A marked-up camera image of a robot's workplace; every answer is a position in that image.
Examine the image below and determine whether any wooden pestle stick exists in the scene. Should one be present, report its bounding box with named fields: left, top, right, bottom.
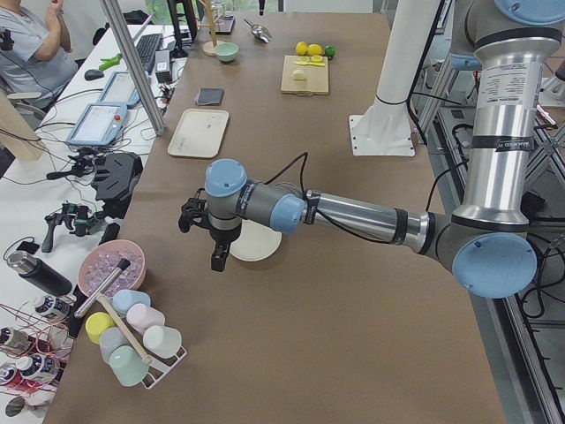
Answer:
left=96, top=294, right=152, bottom=365

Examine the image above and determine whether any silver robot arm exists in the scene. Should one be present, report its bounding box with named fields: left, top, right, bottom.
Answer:
left=178, top=1, right=564, bottom=299

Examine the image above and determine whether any mint pastel cup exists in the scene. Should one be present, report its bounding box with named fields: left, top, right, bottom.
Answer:
left=109, top=345, right=149, bottom=387

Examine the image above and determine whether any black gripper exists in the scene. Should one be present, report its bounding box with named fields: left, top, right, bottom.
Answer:
left=178, top=187, right=242, bottom=271

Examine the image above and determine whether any teach pendant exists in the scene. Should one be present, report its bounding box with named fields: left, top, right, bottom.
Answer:
left=98, top=72, right=140, bottom=109
left=66, top=102, right=128, bottom=147

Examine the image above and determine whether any black plastic case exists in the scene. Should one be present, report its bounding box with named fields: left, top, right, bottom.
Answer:
left=91, top=152, right=143, bottom=219

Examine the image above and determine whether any whole lemon near lime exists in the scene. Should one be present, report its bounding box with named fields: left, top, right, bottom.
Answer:
left=306, top=43, right=324, bottom=57

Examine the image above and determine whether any seated person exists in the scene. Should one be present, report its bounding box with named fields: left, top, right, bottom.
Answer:
left=1, top=1, right=79, bottom=110

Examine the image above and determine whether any grey pastel cup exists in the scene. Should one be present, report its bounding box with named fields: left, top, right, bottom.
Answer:
left=99, top=327, right=130, bottom=364

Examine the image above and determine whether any white cup rack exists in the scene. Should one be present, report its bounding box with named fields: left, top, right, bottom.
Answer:
left=138, top=346, right=188, bottom=390

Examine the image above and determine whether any wooden cutting board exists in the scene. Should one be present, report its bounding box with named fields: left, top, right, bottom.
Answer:
left=281, top=55, right=329, bottom=95

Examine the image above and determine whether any far teach pendant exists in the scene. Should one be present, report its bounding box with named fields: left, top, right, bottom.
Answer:
left=98, top=72, right=140, bottom=109

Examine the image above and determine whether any black keyboard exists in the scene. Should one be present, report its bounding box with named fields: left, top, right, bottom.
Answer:
left=136, top=33, right=162, bottom=73

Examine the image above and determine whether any pink pastel cup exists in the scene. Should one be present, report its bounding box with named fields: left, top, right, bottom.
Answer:
left=126, top=303, right=165, bottom=336

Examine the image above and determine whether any black thermos bottle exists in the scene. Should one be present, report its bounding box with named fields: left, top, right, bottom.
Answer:
left=6, top=250, right=72, bottom=297

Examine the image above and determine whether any blue pastel cup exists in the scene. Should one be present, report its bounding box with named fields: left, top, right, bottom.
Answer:
left=112, top=289, right=151, bottom=317

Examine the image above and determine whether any green lime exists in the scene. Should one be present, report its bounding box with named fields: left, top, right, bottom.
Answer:
left=324, top=45, right=336, bottom=59

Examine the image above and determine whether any grey folded cloth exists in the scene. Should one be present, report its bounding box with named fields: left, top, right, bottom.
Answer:
left=194, top=87, right=224, bottom=106

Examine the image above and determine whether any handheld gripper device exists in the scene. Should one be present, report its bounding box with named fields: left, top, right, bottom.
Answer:
left=41, top=202, right=106, bottom=253

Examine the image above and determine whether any pink bowl with ice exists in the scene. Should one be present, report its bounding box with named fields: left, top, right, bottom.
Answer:
left=78, top=239, right=146, bottom=298

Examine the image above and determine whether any aluminium frame post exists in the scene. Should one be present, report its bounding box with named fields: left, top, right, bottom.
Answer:
left=101, top=0, right=165, bottom=136

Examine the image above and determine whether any cream rabbit tray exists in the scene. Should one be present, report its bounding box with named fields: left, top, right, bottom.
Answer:
left=168, top=109, right=230, bottom=159

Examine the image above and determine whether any white camera mast base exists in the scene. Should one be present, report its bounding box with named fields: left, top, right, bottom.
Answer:
left=349, top=0, right=442, bottom=156

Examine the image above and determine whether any whole lemon outer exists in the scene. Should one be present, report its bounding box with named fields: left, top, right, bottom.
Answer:
left=295, top=42, right=309, bottom=56

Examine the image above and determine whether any black computer mouse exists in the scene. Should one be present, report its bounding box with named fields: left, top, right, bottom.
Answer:
left=84, top=69, right=104, bottom=81

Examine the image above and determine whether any near teach pendant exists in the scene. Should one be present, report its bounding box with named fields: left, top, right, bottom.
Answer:
left=66, top=102, right=128, bottom=147

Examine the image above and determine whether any yellow pastel cup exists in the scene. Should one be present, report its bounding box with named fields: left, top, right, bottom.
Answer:
left=85, top=312, right=116, bottom=345

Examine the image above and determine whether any mint green bowl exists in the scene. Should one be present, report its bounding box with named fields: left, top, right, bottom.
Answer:
left=215, top=42, right=239, bottom=63

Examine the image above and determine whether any stainless steel scoop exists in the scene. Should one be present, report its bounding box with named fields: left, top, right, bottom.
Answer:
left=243, top=18, right=272, bottom=43

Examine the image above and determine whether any metal black-tipped muddler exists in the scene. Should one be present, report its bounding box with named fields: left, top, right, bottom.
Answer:
left=73, top=258, right=131, bottom=319

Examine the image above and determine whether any cream round plate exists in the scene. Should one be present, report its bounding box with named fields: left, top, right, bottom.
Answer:
left=230, top=220, right=283, bottom=261

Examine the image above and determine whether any wooden cup tree stand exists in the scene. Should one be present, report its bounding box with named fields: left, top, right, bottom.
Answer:
left=198, top=0, right=222, bottom=57

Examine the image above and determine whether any yellow plastic knife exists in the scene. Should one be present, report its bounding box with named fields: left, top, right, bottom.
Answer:
left=293, top=61, right=326, bottom=67

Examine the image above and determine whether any white pastel cup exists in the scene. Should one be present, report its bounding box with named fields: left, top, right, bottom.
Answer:
left=143, top=325, right=182, bottom=359

